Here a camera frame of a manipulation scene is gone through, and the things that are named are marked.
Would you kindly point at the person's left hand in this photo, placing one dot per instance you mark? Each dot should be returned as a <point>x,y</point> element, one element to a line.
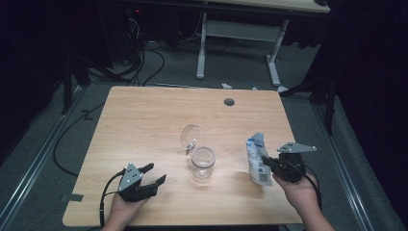
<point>125,210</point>

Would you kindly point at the black table grommet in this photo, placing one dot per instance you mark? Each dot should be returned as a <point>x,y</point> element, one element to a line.
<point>229,102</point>

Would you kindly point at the white-framed wooden desk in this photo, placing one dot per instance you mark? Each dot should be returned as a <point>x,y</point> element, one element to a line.
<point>243,31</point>

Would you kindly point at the person's right hand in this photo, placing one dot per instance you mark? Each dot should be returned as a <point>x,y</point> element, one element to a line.
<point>300,194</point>

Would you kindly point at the aluminium floor rail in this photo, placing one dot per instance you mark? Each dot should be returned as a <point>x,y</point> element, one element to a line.
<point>346,179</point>
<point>32,168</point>

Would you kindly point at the black metal stand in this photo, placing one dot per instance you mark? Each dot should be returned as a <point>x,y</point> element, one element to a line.
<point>330,109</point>
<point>66,93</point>

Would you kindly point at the clear glass jar with hinged lid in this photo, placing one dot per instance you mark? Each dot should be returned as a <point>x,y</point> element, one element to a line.
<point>202,162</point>

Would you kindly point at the small white plug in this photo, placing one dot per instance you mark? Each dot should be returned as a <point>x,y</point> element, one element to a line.
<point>226,85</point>

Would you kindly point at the grey tape patch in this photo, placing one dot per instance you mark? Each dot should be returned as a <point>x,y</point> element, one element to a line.
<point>72,198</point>

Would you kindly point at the white and blue pouch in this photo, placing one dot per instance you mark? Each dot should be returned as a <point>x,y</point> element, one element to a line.
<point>256,147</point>

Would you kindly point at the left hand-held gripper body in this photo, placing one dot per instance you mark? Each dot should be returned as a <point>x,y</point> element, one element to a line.
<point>131,183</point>

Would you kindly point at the dark device with red light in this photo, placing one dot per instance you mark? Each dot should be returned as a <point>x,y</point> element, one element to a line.
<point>136,19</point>

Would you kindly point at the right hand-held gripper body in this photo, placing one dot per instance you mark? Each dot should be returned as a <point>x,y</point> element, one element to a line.
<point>292,168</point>

